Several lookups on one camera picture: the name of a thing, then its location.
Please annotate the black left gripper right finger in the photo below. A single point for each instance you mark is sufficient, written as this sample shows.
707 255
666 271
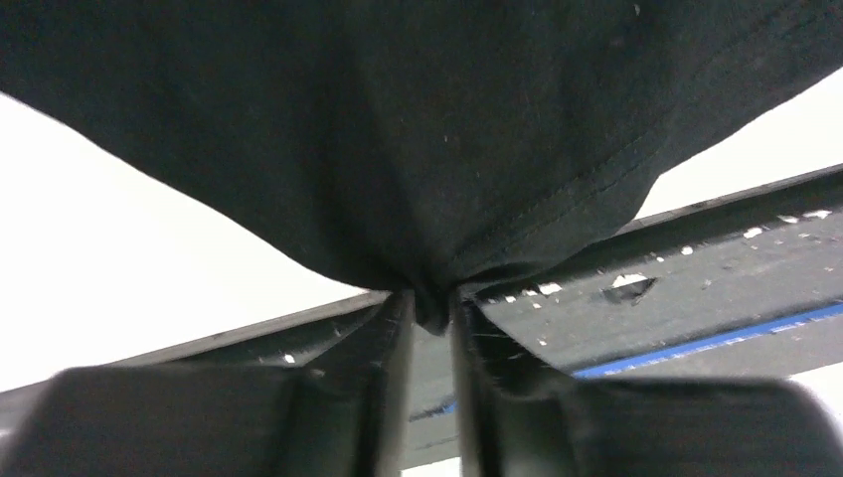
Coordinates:
519 416

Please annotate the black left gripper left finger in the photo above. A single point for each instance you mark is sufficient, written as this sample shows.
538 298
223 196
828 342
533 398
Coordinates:
343 413

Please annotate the black t shirt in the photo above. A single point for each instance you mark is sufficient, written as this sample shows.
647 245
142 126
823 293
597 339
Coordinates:
445 147

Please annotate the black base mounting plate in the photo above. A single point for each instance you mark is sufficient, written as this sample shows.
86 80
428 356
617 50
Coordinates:
745 287

